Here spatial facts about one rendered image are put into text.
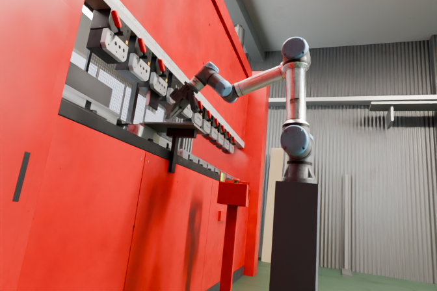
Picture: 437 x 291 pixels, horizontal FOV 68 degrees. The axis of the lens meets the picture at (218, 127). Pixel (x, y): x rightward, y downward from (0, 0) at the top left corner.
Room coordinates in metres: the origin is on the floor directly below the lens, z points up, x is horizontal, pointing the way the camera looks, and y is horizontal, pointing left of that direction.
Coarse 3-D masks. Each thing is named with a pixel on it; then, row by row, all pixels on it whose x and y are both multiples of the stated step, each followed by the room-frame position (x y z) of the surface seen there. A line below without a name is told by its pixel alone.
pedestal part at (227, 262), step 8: (232, 208) 1.89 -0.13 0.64; (232, 216) 1.89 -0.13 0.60; (232, 224) 1.89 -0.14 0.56; (232, 232) 1.89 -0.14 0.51; (224, 240) 1.90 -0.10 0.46; (232, 240) 1.89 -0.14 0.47; (224, 248) 1.90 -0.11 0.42; (232, 248) 1.89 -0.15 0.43; (224, 256) 1.90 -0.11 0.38; (232, 256) 1.89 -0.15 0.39; (224, 264) 1.90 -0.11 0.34; (232, 264) 1.89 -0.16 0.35; (224, 272) 1.89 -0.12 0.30; (232, 272) 1.91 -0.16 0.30; (224, 280) 1.89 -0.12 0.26; (224, 288) 1.89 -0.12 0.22
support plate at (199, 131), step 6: (150, 126) 1.56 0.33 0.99; (156, 126) 1.54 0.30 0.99; (162, 126) 1.53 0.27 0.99; (168, 126) 1.52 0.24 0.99; (174, 126) 1.50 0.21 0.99; (180, 126) 1.49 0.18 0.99; (186, 126) 1.48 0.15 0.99; (192, 126) 1.46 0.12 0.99; (162, 132) 1.66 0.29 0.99; (198, 132) 1.57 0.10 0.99; (204, 132) 1.59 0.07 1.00
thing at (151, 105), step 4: (148, 92) 1.56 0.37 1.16; (152, 92) 1.57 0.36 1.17; (148, 96) 1.56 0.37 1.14; (152, 96) 1.58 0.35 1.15; (156, 96) 1.61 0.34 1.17; (148, 100) 1.55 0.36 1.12; (152, 100) 1.58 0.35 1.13; (156, 100) 1.62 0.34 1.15; (148, 104) 1.55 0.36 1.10; (152, 104) 1.59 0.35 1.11; (156, 104) 1.63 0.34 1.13; (148, 108) 1.58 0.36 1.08; (152, 108) 1.61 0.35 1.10; (156, 108) 1.63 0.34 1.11
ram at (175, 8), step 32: (96, 0) 1.07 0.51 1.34; (128, 0) 1.20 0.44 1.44; (160, 0) 1.44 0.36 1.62; (192, 0) 1.81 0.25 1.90; (160, 32) 1.49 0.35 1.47; (192, 32) 1.88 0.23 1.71; (224, 32) 2.51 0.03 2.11; (192, 64) 1.94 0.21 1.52; (224, 64) 2.61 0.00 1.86; (224, 128) 2.82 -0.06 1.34
